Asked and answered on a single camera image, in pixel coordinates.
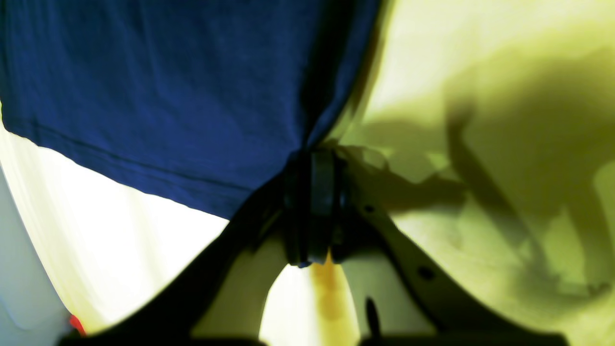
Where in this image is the yellow table cloth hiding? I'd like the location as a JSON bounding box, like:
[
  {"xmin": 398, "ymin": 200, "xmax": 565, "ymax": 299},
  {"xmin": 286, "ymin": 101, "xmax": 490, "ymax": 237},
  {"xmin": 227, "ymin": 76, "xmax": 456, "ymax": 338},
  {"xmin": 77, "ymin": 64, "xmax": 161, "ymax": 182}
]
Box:
[{"xmin": 0, "ymin": 0, "xmax": 615, "ymax": 346}]

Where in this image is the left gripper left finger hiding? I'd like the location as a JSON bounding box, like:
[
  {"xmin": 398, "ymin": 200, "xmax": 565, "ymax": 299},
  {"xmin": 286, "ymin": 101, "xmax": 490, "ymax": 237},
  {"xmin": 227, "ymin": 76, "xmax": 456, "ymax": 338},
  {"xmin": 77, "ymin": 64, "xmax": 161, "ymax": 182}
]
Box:
[{"xmin": 59, "ymin": 151, "xmax": 312, "ymax": 346}]

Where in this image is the left red black clamp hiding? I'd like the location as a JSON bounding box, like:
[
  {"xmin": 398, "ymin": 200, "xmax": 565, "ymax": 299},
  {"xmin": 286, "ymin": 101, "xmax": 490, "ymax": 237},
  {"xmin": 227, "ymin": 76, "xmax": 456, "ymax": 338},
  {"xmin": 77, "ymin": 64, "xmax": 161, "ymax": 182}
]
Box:
[{"xmin": 69, "ymin": 315, "xmax": 86, "ymax": 337}]

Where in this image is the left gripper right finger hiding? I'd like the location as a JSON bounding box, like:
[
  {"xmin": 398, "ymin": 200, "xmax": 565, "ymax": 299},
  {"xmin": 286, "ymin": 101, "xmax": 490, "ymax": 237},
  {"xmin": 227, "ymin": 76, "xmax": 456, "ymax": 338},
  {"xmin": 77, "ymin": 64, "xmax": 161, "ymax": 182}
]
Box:
[{"xmin": 310, "ymin": 150, "xmax": 567, "ymax": 346}]

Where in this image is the dark navy T-shirt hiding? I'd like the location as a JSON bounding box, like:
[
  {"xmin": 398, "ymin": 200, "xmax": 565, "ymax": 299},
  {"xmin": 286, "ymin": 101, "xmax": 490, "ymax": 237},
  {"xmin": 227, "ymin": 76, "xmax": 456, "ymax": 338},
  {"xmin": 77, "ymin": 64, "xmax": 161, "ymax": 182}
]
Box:
[{"xmin": 1, "ymin": 0, "xmax": 381, "ymax": 219}]

